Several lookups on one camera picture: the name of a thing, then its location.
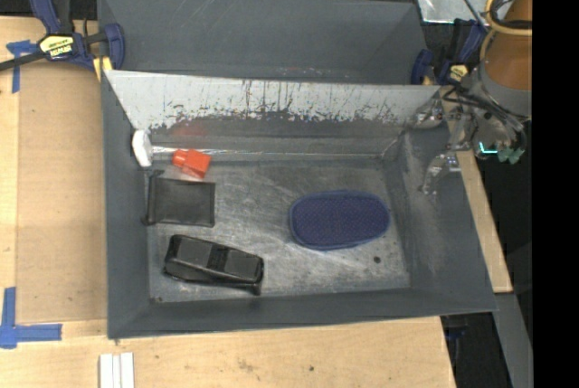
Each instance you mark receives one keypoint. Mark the black flat pouch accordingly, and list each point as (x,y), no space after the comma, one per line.
(181,203)

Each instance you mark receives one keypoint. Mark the clear bottle with orange cap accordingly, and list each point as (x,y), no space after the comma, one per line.
(192,162)

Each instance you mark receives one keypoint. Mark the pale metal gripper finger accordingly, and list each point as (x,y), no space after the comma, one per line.
(435,117)
(441,171)

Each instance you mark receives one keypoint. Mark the white plastic piece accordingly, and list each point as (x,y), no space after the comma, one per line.
(142,148)

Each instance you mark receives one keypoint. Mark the blue oval pad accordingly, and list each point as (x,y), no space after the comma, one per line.
(339,220)

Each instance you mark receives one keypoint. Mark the black stapler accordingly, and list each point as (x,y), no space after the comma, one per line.
(212,263)

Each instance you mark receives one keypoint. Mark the grey metal bin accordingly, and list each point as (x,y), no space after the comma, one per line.
(280,205)

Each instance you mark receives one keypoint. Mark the pale wood flat board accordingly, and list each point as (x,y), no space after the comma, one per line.
(59,196)

